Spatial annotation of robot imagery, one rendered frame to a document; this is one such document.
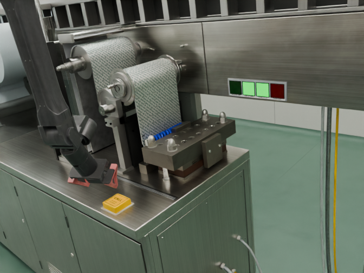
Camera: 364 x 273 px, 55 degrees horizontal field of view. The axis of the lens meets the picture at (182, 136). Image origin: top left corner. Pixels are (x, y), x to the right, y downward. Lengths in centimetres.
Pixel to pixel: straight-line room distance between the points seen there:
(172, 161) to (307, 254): 136
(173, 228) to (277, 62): 69
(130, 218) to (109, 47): 75
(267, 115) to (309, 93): 294
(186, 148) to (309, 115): 281
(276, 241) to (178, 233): 126
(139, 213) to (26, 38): 64
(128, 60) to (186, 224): 77
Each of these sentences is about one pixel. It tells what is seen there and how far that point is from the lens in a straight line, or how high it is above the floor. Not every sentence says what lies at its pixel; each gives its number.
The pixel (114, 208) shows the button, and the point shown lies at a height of 92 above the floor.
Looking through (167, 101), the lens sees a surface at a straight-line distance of 146.
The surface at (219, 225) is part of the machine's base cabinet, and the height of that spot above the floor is 66.
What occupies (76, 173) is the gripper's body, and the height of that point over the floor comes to 112.
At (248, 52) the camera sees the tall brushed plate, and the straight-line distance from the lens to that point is 136.
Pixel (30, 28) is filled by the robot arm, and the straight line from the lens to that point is 84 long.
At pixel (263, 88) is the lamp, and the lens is 135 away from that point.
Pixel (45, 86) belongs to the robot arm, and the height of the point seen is 139.
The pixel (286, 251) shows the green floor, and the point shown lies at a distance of 239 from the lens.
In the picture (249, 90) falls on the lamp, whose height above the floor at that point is 118.
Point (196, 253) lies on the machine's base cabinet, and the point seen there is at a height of 63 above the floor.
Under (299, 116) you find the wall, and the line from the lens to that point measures 403.
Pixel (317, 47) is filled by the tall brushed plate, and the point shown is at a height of 134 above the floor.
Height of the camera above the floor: 154
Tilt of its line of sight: 22 degrees down
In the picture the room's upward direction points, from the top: 7 degrees counter-clockwise
